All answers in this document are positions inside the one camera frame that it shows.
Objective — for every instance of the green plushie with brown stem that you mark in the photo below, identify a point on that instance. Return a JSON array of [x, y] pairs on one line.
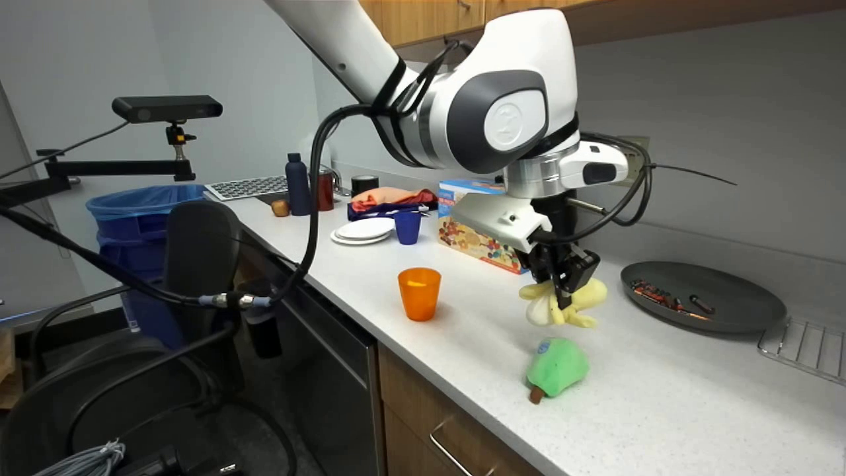
[[556, 366]]

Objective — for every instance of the grey keyboard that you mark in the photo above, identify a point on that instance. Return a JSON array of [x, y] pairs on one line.
[[246, 187]]

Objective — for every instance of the red food bits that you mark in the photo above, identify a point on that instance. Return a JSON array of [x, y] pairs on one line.
[[671, 300]]

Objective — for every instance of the grey cloth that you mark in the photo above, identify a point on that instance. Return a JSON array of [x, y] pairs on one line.
[[89, 460]]

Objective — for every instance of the colourful toy box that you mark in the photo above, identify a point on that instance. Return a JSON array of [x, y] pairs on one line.
[[471, 239]]

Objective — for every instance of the red mug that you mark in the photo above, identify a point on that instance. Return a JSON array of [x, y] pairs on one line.
[[327, 191]]

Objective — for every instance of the blue trash bin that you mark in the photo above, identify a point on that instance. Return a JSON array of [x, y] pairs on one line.
[[134, 227]]

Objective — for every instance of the yellow banana plushie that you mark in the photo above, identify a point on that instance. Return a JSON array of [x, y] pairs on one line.
[[550, 308]]

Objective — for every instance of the black dishwasher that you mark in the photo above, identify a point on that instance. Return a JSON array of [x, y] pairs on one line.
[[333, 378]]

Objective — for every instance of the blue cup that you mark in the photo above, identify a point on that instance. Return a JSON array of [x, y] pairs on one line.
[[409, 227]]

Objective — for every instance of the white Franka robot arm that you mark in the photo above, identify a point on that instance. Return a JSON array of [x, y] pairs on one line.
[[503, 115]]

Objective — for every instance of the red food package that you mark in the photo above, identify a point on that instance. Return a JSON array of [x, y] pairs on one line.
[[386, 198]]

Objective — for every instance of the dark blue bottle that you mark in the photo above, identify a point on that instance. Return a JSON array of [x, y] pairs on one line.
[[296, 185]]

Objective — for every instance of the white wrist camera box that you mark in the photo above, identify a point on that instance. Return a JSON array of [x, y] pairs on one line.
[[493, 220]]

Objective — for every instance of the black office chair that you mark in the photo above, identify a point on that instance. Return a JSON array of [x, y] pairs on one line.
[[200, 254]]

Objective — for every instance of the black cup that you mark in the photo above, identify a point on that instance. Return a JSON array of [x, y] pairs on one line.
[[367, 183]]

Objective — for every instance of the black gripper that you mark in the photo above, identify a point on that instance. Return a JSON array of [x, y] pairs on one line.
[[556, 226]]

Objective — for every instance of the dark grey round plate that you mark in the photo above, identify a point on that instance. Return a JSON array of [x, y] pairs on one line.
[[730, 300]]

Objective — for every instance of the black camera on stand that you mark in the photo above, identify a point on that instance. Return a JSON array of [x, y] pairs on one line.
[[168, 105]]

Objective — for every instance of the white plate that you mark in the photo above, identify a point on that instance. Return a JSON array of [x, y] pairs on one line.
[[364, 230]]

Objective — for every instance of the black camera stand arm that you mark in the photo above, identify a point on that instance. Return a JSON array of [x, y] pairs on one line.
[[107, 168]]

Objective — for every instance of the small brown cup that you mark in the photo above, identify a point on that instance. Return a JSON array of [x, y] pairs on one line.
[[282, 207]]

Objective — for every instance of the wooden upper cabinet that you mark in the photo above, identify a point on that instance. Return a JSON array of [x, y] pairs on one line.
[[705, 14]]

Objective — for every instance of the wooden cabinet drawer front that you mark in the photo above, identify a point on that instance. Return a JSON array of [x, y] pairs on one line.
[[413, 404]]

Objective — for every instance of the orange plastic cup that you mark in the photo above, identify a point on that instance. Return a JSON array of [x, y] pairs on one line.
[[419, 293]]

